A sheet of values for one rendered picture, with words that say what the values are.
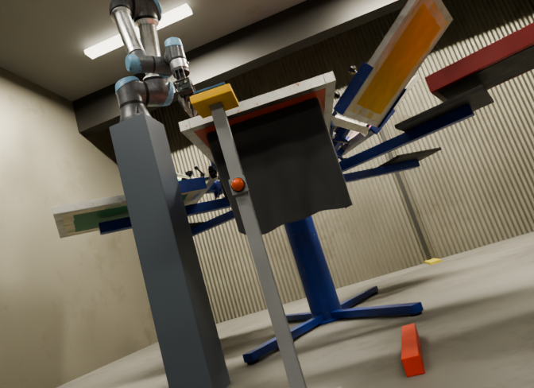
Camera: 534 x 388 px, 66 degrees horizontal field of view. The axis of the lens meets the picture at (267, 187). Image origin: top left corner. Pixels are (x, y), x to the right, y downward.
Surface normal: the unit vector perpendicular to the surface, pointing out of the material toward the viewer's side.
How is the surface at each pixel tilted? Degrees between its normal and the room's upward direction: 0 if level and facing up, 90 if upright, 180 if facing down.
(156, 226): 90
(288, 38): 90
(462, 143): 90
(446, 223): 90
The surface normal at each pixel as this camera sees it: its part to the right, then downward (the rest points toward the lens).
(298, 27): -0.24, -0.14
